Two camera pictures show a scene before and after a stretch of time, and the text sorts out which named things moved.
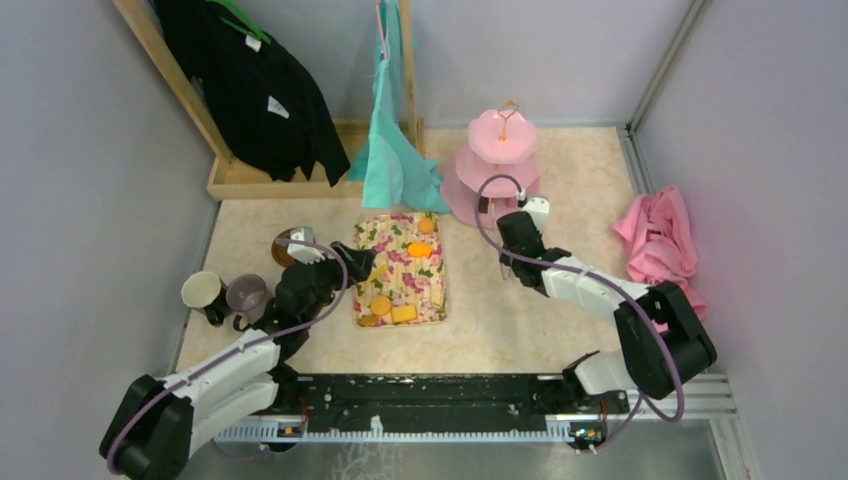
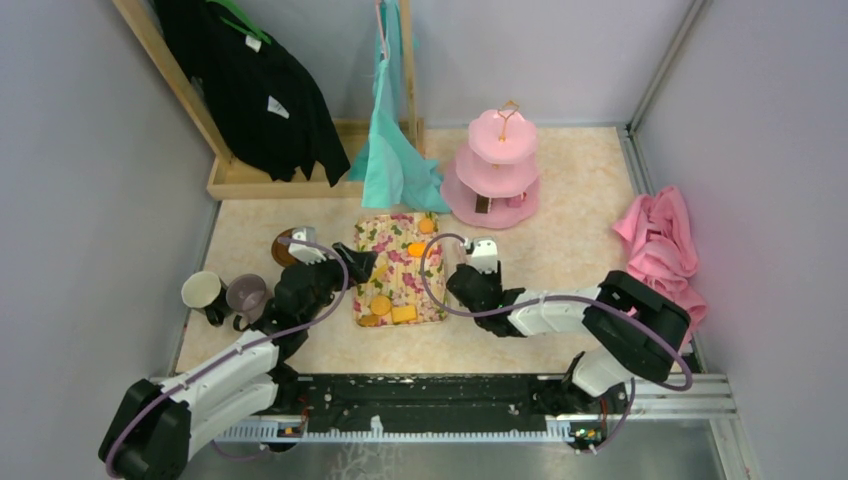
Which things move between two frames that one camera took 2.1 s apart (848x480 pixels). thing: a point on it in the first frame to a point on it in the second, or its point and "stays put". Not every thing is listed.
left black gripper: x=358 y=262 stays put
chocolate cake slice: x=483 y=204 stays put
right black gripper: x=504 y=258 to x=494 y=277
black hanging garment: x=271 y=115 stays put
